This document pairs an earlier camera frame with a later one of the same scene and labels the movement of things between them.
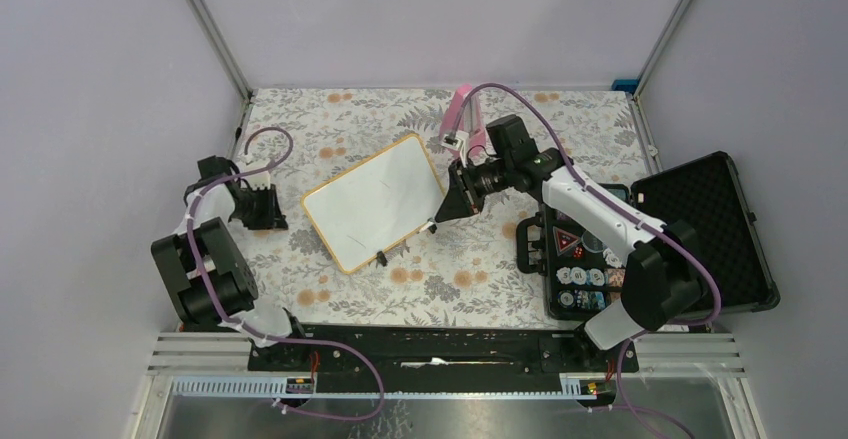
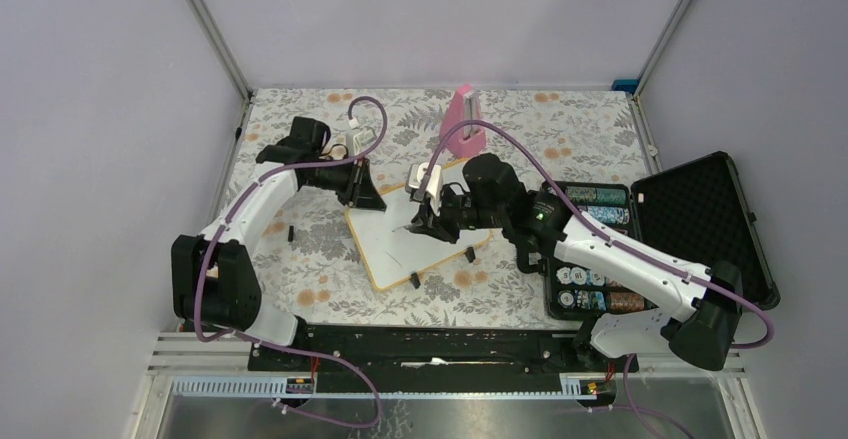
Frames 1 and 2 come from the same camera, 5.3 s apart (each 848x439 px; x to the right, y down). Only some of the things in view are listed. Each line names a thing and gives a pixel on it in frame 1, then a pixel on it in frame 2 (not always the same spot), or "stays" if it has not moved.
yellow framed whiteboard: [376, 204] -> [392, 256]
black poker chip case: [701, 201] stays
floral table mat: [460, 271] stays
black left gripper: [271, 217] -> [360, 191]
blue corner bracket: [625, 85] stays
